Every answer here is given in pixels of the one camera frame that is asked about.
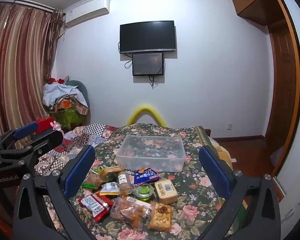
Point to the dark floral blanket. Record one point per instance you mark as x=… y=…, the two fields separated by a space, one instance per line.
x=195 y=205

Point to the white air conditioner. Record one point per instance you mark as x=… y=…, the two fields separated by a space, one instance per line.
x=87 y=12

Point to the green-edged snack packet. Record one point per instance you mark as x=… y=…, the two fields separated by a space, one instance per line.
x=88 y=185

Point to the blue snack packet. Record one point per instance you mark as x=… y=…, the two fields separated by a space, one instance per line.
x=145 y=176

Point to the grey-green chair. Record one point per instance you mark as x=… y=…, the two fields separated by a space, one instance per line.
x=82 y=87

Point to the brown wooden door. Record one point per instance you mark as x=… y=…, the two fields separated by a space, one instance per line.
x=283 y=92

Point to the pile of clothes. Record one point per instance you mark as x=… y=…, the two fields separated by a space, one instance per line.
x=60 y=92

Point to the beige cake packet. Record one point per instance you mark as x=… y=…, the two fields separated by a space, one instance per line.
x=165 y=191

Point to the cream bedding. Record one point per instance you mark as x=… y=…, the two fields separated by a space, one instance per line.
x=222 y=155

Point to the brown biscuit roll packet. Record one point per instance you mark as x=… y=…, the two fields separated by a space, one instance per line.
x=124 y=183

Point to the clear plastic container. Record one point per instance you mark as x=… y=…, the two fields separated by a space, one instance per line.
x=150 y=160

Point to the white wall outlet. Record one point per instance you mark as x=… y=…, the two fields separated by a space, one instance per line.
x=229 y=126

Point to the small black wall monitor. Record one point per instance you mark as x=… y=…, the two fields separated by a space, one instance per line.
x=148 y=63

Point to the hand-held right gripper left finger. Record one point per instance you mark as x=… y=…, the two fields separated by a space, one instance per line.
x=80 y=171

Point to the patchwork quilt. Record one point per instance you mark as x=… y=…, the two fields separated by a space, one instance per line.
x=75 y=140

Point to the large black wall television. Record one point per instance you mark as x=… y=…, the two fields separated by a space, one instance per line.
x=147 y=37

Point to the silver yellow-edged snack packet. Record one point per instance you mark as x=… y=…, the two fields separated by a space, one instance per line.
x=110 y=188

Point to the red box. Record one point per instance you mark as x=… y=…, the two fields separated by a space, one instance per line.
x=43 y=124

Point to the sandwich cracker packet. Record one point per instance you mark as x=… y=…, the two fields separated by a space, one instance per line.
x=111 y=171

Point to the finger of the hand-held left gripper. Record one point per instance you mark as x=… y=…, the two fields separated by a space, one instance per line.
x=26 y=129
x=48 y=138

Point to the nut cake slice packet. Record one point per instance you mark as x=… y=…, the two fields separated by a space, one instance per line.
x=160 y=217

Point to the green pea snack packet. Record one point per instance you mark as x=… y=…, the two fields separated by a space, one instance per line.
x=98 y=170

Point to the brown bun packet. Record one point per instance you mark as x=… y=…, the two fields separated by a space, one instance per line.
x=95 y=179

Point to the green jelly cup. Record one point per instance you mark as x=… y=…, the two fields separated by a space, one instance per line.
x=144 y=192

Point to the yellow foam tube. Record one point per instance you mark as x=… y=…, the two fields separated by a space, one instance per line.
x=146 y=108

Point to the red snack packet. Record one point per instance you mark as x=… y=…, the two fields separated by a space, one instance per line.
x=93 y=205

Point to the striped brown curtain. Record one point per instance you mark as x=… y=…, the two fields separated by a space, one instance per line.
x=20 y=67

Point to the pink toy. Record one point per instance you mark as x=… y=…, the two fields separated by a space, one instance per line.
x=55 y=125

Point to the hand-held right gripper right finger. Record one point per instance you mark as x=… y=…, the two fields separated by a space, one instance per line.
x=215 y=175

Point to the wooden overhead cabinet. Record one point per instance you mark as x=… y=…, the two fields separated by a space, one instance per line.
x=255 y=2

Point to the clear bag of orange snacks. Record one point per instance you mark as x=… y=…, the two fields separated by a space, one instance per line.
x=127 y=211

